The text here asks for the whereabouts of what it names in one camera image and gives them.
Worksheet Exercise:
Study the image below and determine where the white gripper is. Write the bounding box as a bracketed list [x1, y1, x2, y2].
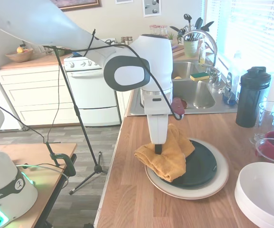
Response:
[147, 113, 170, 155]

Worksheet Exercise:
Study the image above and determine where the yellow cloth towel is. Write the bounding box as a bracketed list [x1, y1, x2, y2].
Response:
[134, 123, 196, 182]

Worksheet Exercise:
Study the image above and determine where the dark blue plate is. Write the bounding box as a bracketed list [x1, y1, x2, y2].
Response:
[167, 139, 218, 188]

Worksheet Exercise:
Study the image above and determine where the beige dinner plate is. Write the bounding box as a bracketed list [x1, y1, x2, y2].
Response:
[144, 137, 230, 200]

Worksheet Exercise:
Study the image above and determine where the black tripod stand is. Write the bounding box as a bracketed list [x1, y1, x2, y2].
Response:
[52, 46, 109, 196]

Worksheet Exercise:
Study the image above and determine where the stainless steel double sink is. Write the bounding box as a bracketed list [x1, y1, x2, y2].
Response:
[129, 61, 238, 116]

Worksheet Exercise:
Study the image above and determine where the yellow green sponge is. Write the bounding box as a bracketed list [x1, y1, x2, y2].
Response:
[190, 72, 210, 82]

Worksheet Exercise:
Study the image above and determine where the white stove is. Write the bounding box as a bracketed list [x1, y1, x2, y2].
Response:
[63, 56, 122, 127]

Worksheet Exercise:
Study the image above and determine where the clear dish soap bottle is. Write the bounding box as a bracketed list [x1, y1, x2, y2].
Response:
[222, 53, 242, 106]

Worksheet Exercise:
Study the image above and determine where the dark green clamp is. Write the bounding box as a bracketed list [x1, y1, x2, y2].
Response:
[44, 141, 77, 178]

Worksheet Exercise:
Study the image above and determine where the dark wooden cutting board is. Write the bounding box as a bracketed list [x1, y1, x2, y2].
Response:
[172, 44, 185, 57]

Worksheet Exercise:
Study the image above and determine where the white bowl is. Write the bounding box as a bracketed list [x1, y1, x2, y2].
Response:
[234, 182, 274, 228]
[237, 161, 274, 221]

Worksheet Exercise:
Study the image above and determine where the yellow hand soap bottle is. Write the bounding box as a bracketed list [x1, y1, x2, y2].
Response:
[198, 39, 206, 65]

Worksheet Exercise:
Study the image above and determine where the green utensil crock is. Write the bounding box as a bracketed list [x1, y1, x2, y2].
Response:
[183, 39, 199, 58]

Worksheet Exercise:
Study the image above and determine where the black shaker bottle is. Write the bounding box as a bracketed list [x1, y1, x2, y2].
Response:
[235, 66, 272, 128]

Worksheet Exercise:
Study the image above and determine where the clear glass pitcher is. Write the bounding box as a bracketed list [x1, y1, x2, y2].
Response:
[249, 101, 274, 145]

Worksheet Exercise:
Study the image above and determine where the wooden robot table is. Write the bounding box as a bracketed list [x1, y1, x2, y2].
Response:
[0, 142, 78, 228]

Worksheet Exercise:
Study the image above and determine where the dark trailing plant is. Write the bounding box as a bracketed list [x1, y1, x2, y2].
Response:
[176, 28, 185, 45]

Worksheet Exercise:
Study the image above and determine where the chrome gooseneck faucet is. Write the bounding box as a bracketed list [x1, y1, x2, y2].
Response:
[183, 30, 218, 68]

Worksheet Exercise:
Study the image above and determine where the black turner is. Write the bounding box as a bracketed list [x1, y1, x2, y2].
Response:
[169, 25, 184, 35]

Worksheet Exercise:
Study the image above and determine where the black spatula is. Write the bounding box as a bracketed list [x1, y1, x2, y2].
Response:
[194, 17, 204, 34]

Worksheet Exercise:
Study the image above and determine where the black serving spoon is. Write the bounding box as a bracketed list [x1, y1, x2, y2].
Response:
[200, 21, 215, 33]

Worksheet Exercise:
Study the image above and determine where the black slotted spoon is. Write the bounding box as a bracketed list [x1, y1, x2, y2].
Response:
[184, 13, 193, 33]

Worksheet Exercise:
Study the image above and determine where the white drawer cabinet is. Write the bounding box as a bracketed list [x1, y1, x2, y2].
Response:
[0, 56, 69, 132]

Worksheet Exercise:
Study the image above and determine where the gray white poster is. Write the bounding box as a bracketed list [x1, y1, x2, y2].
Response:
[143, 0, 162, 18]

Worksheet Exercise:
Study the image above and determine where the white window blind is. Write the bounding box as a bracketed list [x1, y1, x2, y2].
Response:
[205, 0, 220, 55]
[219, 0, 274, 72]

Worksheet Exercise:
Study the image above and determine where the wooden fruit bowl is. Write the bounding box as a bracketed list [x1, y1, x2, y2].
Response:
[5, 47, 34, 63]

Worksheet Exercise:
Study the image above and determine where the maroon wrist camera mount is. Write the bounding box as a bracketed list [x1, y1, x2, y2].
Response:
[171, 97, 186, 119]

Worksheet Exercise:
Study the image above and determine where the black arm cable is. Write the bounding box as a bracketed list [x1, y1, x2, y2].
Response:
[49, 28, 183, 121]

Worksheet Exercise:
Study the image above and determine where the chrome faucet handle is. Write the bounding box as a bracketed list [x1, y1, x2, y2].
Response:
[208, 67, 222, 88]

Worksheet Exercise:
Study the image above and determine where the wooden picture frame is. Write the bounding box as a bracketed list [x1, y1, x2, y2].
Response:
[58, 0, 102, 12]

